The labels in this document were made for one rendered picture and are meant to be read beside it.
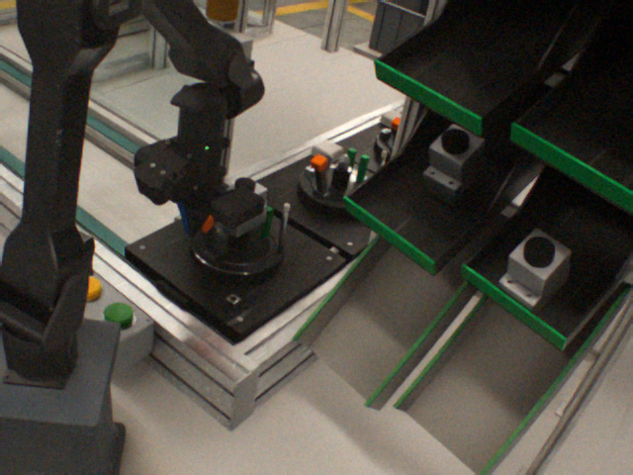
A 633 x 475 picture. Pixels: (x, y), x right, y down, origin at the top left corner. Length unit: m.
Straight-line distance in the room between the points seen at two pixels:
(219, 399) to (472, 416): 0.33
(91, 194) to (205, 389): 0.47
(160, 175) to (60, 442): 0.32
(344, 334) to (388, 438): 0.19
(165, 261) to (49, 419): 0.38
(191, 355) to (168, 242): 0.21
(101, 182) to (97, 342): 0.56
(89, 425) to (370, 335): 0.36
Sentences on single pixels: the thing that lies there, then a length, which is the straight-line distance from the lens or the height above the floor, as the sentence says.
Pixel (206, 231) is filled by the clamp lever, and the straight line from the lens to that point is 0.90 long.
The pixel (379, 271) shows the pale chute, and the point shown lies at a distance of 0.84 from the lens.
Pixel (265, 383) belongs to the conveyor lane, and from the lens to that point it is 0.91.
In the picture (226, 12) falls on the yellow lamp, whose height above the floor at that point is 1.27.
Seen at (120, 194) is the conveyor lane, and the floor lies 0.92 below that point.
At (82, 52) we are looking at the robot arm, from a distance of 0.54.
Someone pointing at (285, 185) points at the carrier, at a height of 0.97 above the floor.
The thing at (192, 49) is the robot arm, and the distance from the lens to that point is 0.71.
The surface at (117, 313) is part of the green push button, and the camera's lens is 0.90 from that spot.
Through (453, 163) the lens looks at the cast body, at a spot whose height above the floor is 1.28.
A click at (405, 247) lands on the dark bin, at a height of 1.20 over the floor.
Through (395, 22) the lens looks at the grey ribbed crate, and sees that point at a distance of 2.91.
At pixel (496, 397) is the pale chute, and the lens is 0.79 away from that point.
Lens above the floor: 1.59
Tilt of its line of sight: 35 degrees down
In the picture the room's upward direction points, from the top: 12 degrees clockwise
